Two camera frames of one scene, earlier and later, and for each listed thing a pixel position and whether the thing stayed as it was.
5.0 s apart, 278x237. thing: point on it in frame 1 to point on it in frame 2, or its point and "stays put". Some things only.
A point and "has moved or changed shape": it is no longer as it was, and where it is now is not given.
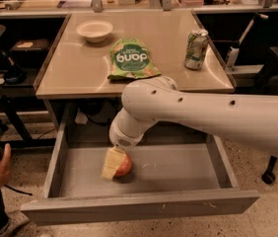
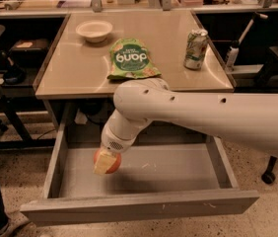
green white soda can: x=195 y=48 stays put
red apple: x=125 y=167 has moved or changed shape
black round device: x=15 y=75 stays put
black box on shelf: x=32 y=46 stays put
